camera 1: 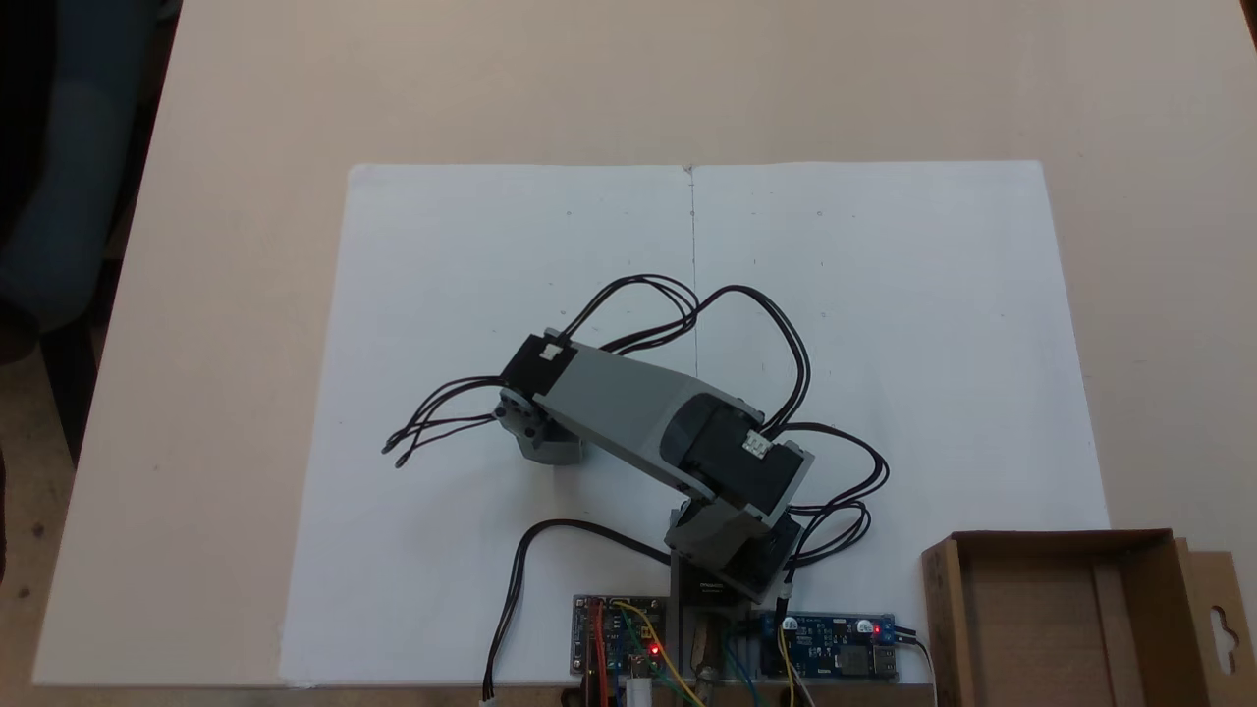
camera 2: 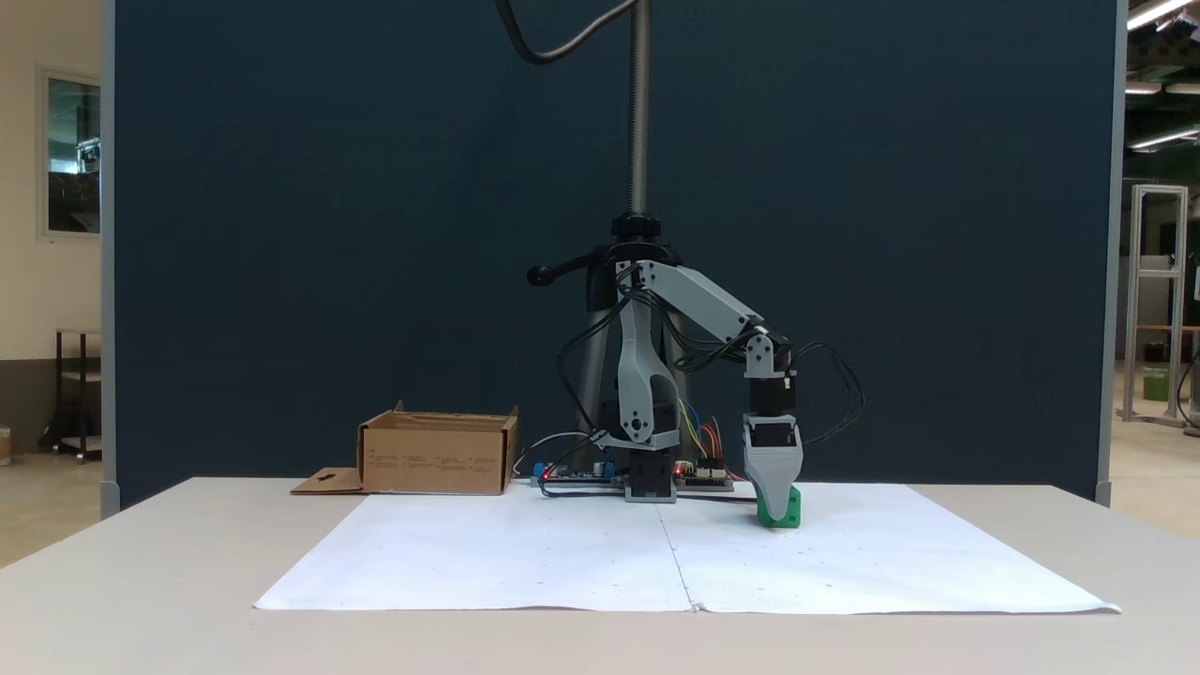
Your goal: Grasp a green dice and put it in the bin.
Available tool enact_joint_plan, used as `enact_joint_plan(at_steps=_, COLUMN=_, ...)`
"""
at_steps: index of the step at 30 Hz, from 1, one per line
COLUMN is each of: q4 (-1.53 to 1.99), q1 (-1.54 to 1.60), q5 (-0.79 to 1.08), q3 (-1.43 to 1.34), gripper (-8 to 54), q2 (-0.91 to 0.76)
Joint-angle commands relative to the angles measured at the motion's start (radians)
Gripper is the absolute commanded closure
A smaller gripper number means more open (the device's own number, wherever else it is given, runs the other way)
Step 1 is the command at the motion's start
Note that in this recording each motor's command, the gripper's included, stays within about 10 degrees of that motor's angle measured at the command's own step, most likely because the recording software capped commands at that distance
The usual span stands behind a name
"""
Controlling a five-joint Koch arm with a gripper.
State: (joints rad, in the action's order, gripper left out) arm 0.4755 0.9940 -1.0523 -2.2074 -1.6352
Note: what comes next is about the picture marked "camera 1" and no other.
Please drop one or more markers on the circuit board with red LED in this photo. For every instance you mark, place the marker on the circuit board with red LED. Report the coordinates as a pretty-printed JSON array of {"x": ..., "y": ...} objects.
[{"x": 614, "y": 638}]

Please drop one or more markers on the brown cardboard box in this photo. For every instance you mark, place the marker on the brown cardboard box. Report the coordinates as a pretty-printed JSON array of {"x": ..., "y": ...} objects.
[{"x": 1041, "y": 628}]

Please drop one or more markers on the blue circuit board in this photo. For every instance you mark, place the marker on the blue circuit board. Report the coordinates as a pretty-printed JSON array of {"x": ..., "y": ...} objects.
[{"x": 835, "y": 643}]

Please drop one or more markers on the white USB plug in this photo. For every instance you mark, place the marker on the white USB plug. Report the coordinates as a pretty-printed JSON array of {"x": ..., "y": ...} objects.
[{"x": 638, "y": 692}]

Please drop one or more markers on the dark blue chair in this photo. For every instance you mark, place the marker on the dark blue chair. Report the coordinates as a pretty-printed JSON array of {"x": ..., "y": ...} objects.
[{"x": 69, "y": 196}]

